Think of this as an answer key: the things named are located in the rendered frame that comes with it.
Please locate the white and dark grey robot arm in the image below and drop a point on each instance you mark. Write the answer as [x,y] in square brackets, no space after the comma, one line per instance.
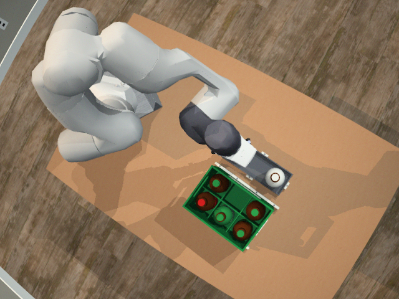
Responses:
[75,59]

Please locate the green bottle crate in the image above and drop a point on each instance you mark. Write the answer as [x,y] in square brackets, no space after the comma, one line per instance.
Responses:
[236,199]

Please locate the brown bottle with red cap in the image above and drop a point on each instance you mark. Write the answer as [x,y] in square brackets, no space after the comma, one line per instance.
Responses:
[205,201]

